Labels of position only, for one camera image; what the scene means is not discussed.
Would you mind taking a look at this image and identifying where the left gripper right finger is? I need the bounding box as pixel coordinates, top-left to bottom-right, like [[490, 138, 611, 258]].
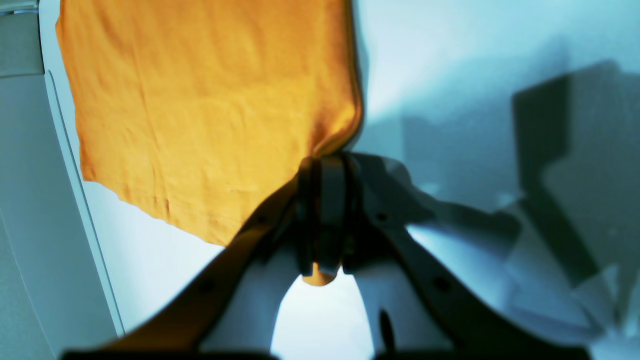
[[318, 153, 589, 360]]

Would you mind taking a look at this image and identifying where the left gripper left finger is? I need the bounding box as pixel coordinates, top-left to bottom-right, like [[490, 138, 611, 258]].
[[62, 157, 316, 360]]

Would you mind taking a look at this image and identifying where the orange T-shirt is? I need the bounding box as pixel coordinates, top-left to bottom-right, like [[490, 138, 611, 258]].
[[56, 0, 363, 287]]

